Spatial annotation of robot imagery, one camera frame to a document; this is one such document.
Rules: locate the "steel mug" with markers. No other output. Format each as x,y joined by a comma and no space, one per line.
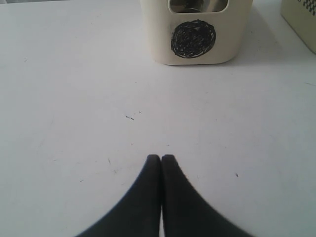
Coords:
197,6

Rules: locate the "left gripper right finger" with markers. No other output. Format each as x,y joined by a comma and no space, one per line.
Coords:
185,212

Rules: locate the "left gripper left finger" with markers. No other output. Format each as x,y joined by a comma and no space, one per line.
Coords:
138,212

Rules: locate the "cream bin with circle mark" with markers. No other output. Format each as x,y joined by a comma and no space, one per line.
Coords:
194,38

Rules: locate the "cream bin with triangle mark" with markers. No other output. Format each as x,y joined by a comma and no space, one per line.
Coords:
301,17

